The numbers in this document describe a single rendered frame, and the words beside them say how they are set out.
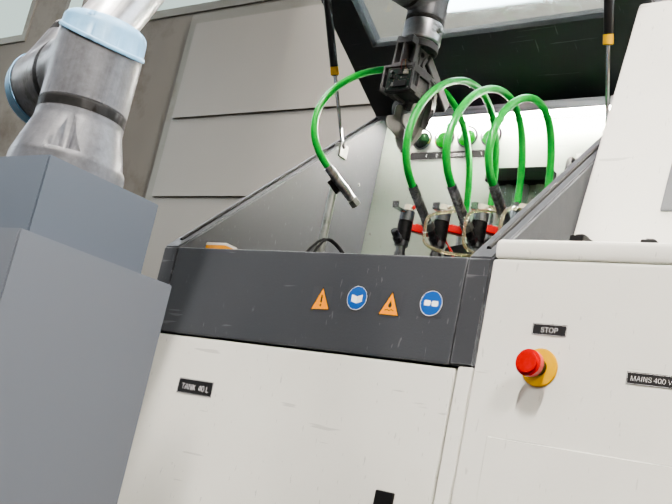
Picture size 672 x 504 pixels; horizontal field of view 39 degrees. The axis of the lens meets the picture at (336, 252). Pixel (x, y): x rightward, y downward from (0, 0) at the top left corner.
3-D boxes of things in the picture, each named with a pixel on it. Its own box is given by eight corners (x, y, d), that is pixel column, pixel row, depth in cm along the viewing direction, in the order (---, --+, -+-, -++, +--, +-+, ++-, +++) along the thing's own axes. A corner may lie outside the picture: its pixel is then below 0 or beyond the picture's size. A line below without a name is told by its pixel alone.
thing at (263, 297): (157, 330, 175) (178, 246, 178) (175, 335, 178) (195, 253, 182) (448, 364, 136) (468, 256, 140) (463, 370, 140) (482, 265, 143)
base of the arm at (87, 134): (52, 158, 114) (74, 82, 116) (-20, 161, 123) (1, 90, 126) (144, 201, 126) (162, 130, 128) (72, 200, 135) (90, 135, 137)
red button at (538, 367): (505, 379, 126) (511, 340, 127) (519, 384, 129) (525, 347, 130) (541, 383, 123) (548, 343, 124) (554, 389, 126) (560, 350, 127)
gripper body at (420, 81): (376, 94, 180) (389, 36, 182) (401, 113, 186) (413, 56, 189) (410, 91, 175) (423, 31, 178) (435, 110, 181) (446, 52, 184)
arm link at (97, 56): (58, 85, 119) (86, -14, 121) (19, 103, 129) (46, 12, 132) (143, 121, 126) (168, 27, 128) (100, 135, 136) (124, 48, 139)
